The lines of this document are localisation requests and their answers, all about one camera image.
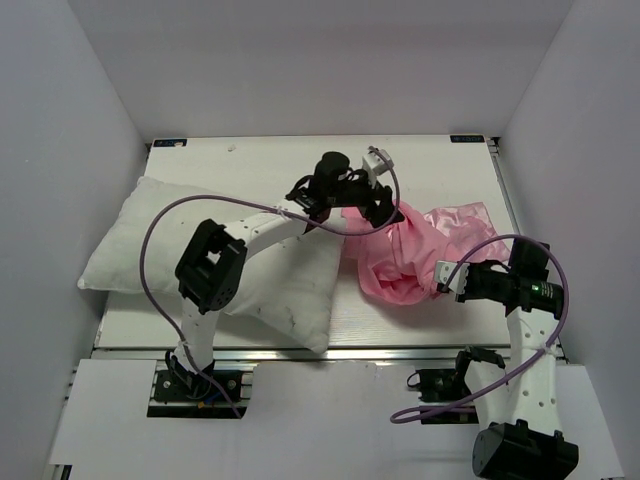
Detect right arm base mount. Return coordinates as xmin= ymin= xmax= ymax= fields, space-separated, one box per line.
xmin=394 ymin=346 xmax=507 ymax=425

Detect left blue corner label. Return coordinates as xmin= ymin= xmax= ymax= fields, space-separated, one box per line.
xmin=152 ymin=138 xmax=187 ymax=148

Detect right blue corner label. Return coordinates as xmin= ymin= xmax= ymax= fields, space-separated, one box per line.
xmin=449 ymin=134 xmax=485 ymax=143

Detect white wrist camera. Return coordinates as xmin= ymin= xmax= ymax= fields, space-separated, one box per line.
xmin=434 ymin=261 xmax=470 ymax=295
xmin=362 ymin=146 xmax=394 ymax=178

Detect white pillow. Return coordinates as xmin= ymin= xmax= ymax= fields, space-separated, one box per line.
xmin=78 ymin=177 xmax=343 ymax=353

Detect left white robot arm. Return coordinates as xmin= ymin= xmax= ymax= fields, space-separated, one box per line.
xmin=165 ymin=147 xmax=404 ymax=399

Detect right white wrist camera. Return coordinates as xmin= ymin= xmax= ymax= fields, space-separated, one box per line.
xmin=434 ymin=261 xmax=470 ymax=295

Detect pink pillowcase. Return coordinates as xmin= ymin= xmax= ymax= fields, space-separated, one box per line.
xmin=343 ymin=202 xmax=497 ymax=306

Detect blue corner label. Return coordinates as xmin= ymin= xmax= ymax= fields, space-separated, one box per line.
xmin=152 ymin=138 xmax=187 ymax=148
xmin=449 ymin=134 xmax=485 ymax=143

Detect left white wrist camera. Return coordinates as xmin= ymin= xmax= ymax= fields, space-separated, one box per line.
xmin=362 ymin=146 xmax=394 ymax=178

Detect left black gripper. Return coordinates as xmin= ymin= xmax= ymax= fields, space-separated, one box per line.
xmin=326 ymin=169 xmax=403 ymax=227

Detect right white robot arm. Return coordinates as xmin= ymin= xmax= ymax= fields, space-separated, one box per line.
xmin=451 ymin=238 xmax=579 ymax=479

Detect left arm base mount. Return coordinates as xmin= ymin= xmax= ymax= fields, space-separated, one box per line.
xmin=147 ymin=351 xmax=253 ymax=420

